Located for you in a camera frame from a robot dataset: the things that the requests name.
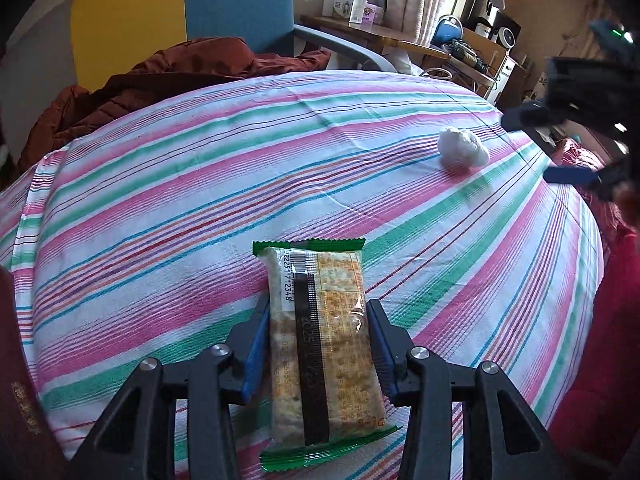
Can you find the cracker packet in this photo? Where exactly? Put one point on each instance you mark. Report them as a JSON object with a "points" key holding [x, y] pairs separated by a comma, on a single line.
{"points": [[320, 340]]}

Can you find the black audio equipment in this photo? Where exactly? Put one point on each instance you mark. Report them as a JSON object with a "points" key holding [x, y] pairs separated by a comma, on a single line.
{"points": [[492, 17]]}

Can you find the red-brown jacket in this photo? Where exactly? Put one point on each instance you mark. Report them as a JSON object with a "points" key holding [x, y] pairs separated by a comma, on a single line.
{"points": [[190, 60]]}

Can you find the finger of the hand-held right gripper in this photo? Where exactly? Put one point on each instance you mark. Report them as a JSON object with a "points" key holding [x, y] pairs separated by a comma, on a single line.
{"points": [[570, 176], [532, 116]]}

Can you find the pink box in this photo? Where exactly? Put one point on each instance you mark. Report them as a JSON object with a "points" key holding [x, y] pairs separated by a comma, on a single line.
{"points": [[374, 15]]}

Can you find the white cabinet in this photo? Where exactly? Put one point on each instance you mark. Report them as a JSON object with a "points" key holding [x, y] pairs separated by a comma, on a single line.
{"points": [[500, 80]]}

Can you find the striped tablecloth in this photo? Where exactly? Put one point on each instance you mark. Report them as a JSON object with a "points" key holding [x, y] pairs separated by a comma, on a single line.
{"points": [[200, 185]]}

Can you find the tall white box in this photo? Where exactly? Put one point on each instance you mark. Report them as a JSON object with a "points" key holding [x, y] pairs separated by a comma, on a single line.
{"points": [[352, 2]]}

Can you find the small white box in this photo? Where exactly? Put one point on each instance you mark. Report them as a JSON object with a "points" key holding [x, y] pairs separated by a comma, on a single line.
{"points": [[332, 7]]}

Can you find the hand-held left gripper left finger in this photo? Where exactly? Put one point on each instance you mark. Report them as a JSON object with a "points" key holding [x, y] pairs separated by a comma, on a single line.
{"points": [[255, 355]]}

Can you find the grey yellow blue chair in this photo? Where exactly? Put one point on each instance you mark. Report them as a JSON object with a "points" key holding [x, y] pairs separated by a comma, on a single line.
{"points": [[235, 5]]}

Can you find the red cloth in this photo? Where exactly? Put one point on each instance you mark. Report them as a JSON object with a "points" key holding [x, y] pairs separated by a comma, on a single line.
{"points": [[615, 360]]}

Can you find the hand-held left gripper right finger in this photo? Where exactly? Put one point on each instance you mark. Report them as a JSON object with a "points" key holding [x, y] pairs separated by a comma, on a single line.
{"points": [[382, 355]]}

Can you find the wooden desk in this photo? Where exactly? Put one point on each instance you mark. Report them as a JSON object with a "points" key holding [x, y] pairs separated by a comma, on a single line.
{"points": [[380, 35]]}

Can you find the wooden crate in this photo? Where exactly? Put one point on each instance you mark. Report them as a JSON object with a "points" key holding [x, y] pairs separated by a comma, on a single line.
{"points": [[482, 45]]}

